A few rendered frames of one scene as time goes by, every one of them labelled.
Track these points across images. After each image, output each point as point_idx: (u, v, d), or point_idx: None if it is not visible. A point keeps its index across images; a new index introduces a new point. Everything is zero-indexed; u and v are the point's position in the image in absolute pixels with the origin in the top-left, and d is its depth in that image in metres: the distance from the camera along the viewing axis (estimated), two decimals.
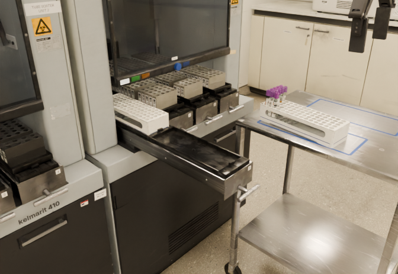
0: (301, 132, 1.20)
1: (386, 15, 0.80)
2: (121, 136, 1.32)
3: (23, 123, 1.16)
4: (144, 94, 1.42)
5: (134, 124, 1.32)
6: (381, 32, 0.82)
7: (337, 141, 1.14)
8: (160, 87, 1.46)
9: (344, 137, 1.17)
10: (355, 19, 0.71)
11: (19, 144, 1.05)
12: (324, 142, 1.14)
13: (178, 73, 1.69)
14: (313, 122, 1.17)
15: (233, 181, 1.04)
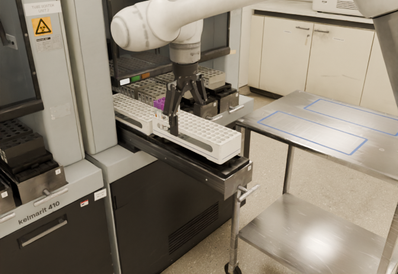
0: (191, 147, 1.09)
1: (199, 110, 1.16)
2: (121, 136, 1.32)
3: (23, 123, 1.16)
4: (144, 94, 1.42)
5: (134, 124, 1.32)
6: None
7: (227, 156, 1.03)
8: (160, 87, 1.46)
9: (236, 150, 1.06)
10: None
11: (19, 144, 1.05)
12: (213, 157, 1.03)
13: None
14: (201, 135, 1.05)
15: (233, 181, 1.04)
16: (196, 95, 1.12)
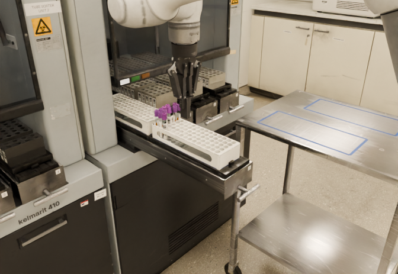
0: (190, 155, 1.10)
1: (187, 102, 1.11)
2: (121, 136, 1.32)
3: (23, 123, 1.16)
4: (144, 94, 1.42)
5: (134, 124, 1.32)
6: (186, 112, 1.12)
7: (225, 165, 1.05)
8: (160, 87, 1.46)
9: (235, 160, 1.08)
10: (179, 98, 1.09)
11: (19, 144, 1.05)
12: (212, 167, 1.04)
13: None
14: (201, 145, 1.07)
15: (233, 181, 1.04)
16: (188, 82, 1.08)
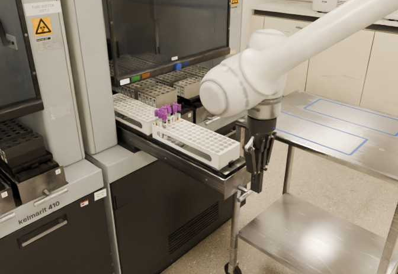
0: (190, 155, 1.10)
1: None
2: (121, 136, 1.32)
3: (23, 123, 1.16)
4: (144, 94, 1.42)
5: (134, 124, 1.32)
6: (254, 184, 1.02)
7: (225, 165, 1.05)
8: (160, 87, 1.46)
9: (235, 160, 1.08)
10: (263, 167, 1.01)
11: (19, 144, 1.05)
12: (212, 167, 1.04)
13: (178, 73, 1.69)
14: (201, 145, 1.07)
15: (233, 181, 1.04)
16: (254, 155, 0.98)
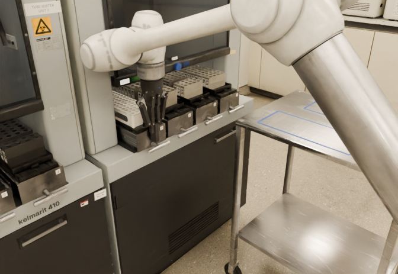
0: None
1: None
2: None
3: (23, 123, 1.16)
4: None
5: None
6: (154, 135, 1.29)
7: (140, 125, 1.29)
8: None
9: None
10: (159, 122, 1.28)
11: (19, 144, 1.05)
12: (128, 126, 1.29)
13: (178, 73, 1.69)
14: (121, 109, 1.31)
15: (145, 137, 1.28)
16: (150, 110, 1.25)
